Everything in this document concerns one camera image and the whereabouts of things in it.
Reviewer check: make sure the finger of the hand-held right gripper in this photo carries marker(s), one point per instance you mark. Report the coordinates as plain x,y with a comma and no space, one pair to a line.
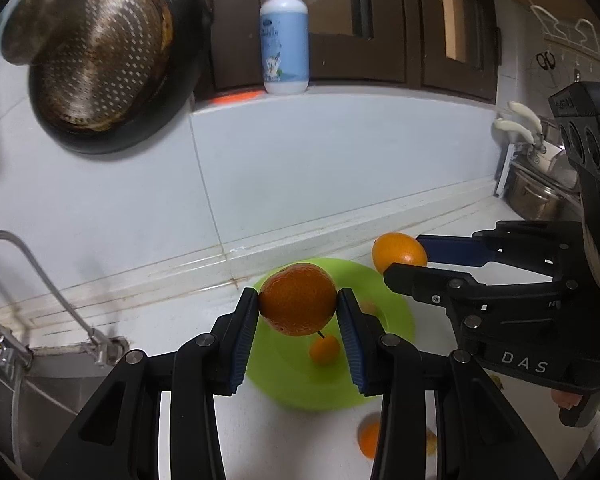
420,282
450,250

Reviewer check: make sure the steel cooking pot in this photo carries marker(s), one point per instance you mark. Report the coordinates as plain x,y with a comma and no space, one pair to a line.
535,195

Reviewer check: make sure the chrome pull-down faucet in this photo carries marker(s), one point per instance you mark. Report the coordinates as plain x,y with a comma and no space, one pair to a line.
2,350

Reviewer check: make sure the orange mandarin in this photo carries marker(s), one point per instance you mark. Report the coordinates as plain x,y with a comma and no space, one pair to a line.
325,351
297,300
369,437
399,252

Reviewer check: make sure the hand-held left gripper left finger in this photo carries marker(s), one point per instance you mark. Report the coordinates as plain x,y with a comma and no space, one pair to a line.
245,342

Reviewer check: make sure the white wall hook rack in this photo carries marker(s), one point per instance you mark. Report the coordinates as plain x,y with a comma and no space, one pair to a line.
575,35

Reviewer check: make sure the black frying pan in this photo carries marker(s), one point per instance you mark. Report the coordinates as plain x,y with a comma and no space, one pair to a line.
105,60

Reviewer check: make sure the white and blue pump bottle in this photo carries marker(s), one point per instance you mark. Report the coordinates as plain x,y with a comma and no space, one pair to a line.
284,45

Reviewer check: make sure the thin gooseneck faucet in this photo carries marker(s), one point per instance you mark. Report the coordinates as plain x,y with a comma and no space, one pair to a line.
40,270

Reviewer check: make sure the person's right hand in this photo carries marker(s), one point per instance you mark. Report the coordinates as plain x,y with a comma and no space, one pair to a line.
569,400

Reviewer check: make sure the black scissors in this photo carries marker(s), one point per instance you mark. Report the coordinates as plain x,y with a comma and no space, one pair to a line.
546,60

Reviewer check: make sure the white flat board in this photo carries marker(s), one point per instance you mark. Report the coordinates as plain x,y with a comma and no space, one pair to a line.
503,170

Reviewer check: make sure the metal dish rack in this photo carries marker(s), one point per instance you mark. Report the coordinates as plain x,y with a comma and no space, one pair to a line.
555,155

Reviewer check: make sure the steel sink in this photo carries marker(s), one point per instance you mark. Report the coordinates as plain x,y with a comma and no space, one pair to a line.
45,395

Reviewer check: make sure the tan round fruit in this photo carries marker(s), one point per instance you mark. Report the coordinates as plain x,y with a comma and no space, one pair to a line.
431,441

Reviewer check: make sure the green plate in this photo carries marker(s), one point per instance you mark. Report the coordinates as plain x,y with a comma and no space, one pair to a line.
290,385

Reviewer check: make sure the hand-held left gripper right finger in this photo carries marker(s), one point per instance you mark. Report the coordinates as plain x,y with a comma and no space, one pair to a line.
352,347

